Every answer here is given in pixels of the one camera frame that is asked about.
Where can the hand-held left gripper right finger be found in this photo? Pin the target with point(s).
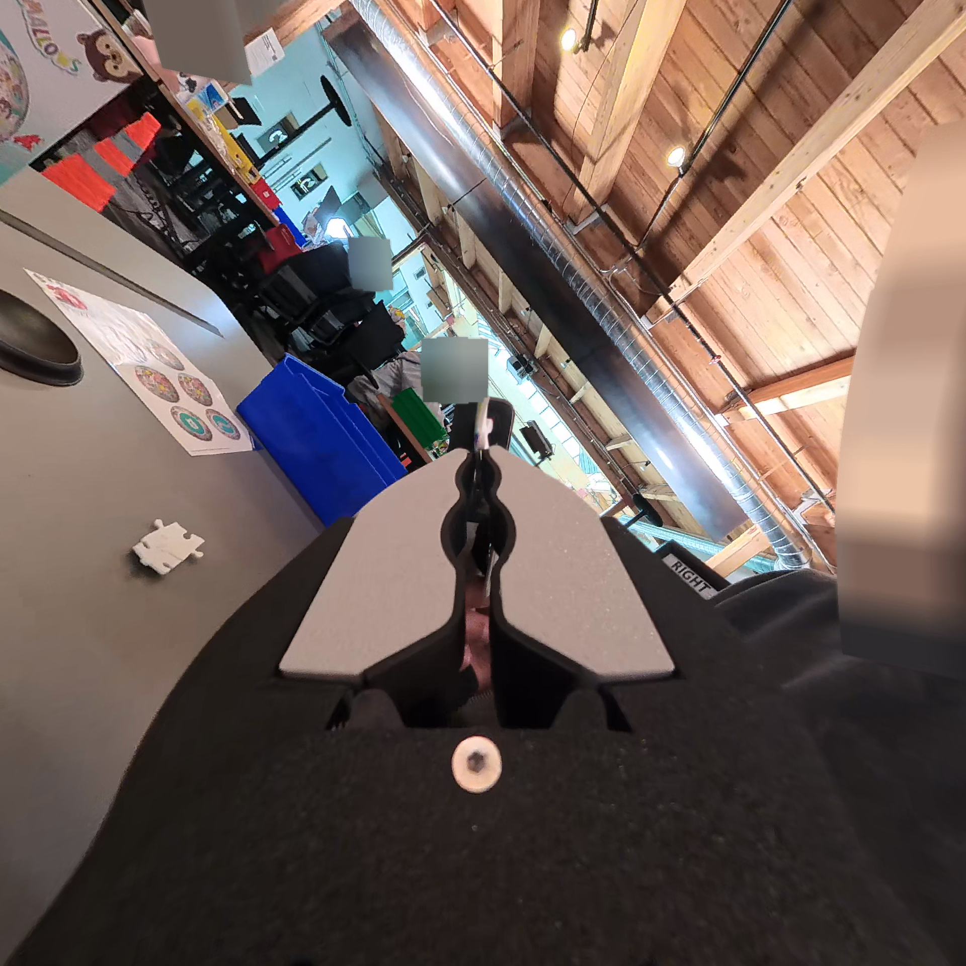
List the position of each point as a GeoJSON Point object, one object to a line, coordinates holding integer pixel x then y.
{"type": "Point", "coordinates": [573, 589]}

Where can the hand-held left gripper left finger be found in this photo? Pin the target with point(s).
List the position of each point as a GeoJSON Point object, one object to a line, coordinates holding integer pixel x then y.
{"type": "Point", "coordinates": [377, 589]}

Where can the white puzzle piece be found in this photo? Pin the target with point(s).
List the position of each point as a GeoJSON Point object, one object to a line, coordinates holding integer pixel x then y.
{"type": "Point", "coordinates": [484, 430]}
{"type": "Point", "coordinates": [179, 537]}
{"type": "Point", "coordinates": [155, 560]}

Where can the white printed instruction leaflet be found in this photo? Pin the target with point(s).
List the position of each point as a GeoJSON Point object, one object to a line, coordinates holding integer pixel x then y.
{"type": "Point", "coordinates": [136, 355]}

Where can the colourful puzzle ball box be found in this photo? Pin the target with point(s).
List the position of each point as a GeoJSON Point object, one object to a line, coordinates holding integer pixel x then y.
{"type": "Point", "coordinates": [45, 45]}

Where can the black studio light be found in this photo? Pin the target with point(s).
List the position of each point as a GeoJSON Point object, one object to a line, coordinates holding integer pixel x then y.
{"type": "Point", "coordinates": [536, 441]}

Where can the wooden workbench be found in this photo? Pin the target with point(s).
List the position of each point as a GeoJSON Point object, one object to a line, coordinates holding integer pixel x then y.
{"type": "Point", "coordinates": [404, 438]}

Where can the blue object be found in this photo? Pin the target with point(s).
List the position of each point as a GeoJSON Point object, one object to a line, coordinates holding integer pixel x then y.
{"type": "Point", "coordinates": [317, 438]}

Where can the green plastic bin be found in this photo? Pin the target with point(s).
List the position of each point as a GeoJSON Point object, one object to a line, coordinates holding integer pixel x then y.
{"type": "Point", "coordinates": [419, 419]}

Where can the person's dark grey garment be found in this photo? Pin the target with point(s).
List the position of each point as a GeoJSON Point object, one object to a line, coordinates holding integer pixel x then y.
{"type": "Point", "coordinates": [868, 755]}

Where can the black office chair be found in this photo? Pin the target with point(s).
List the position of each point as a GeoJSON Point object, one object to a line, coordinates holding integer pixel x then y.
{"type": "Point", "coordinates": [332, 309]}

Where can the black round stand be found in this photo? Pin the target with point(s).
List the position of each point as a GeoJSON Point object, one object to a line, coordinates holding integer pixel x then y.
{"type": "Point", "coordinates": [34, 347]}

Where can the ceiling spot lamp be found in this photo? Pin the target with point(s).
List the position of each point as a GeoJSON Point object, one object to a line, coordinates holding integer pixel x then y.
{"type": "Point", "coordinates": [570, 38]}
{"type": "Point", "coordinates": [675, 156]}

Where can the orange striped cones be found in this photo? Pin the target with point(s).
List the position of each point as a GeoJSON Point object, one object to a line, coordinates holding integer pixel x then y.
{"type": "Point", "coordinates": [98, 166]}

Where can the dark large duct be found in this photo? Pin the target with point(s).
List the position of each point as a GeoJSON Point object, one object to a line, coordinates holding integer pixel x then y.
{"type": "Point", "coordinates": [528, 302]}

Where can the silver spiral duct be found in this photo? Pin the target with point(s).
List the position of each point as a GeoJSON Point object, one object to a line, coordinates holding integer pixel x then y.
{"type": "Point", "coordinates": [573, 256]}

